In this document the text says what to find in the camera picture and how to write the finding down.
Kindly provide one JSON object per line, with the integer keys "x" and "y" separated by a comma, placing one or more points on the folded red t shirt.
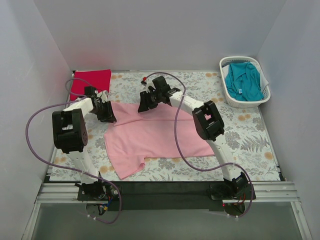
{"x": 100, "y": 79}

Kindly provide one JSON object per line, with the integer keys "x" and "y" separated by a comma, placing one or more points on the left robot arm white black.
{"x": 71, "y": 137}

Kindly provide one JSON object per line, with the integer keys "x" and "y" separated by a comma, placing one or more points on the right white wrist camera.
{"x": 148, "y": 85}

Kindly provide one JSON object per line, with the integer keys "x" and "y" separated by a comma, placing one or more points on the aluminium frame rail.
{"x": 265, "y": 191}

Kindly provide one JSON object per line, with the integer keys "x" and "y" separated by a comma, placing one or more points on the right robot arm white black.
{"x": 209, "y": 125}

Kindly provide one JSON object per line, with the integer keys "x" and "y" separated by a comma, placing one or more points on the white laundry basket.
{"x": 231, "y": 101}

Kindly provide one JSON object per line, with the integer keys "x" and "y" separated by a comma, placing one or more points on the floral table mat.
{"x": 245, "y": 133}

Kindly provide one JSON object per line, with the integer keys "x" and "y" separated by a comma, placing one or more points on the pink t shirt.
{"x": 157, "y": 133}

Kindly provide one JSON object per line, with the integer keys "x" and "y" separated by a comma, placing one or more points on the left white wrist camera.
{"x": 103, "y": 95}

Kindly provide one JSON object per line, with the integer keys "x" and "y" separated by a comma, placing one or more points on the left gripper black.
{"x": 104, "y": 111}

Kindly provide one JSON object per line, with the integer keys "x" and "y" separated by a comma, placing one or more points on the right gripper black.
{"x": 147, "y": 99}

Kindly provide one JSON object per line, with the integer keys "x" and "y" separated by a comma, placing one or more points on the teal t shirt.
{"x": 243, "y": 82}

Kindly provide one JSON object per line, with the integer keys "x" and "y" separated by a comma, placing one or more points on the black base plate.
{"x": 163, "y": 195}

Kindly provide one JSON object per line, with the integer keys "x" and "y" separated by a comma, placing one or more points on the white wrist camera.
{"x": 148, "y": 85}
{"x": 103, "y": 95}

